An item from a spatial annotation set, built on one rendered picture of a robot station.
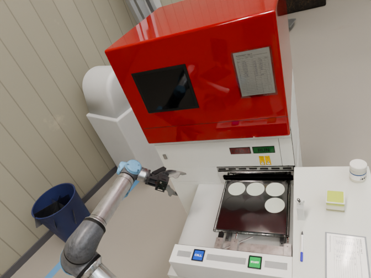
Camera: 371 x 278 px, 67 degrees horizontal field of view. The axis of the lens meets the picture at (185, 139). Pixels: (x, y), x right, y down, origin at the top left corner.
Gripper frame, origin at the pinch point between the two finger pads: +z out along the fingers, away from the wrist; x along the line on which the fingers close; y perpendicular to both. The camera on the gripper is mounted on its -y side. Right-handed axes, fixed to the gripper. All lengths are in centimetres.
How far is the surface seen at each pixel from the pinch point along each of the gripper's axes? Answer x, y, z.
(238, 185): 3.5, -10.4, 33.3
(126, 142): -58, -134, -47
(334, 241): 21, 41, 61
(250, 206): 3.2, 6.0, 38.0
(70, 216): -123, -79, -73
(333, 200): 32, 27, 60
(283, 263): 6, 44, 44
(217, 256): -8.6, 35.5, 21.2
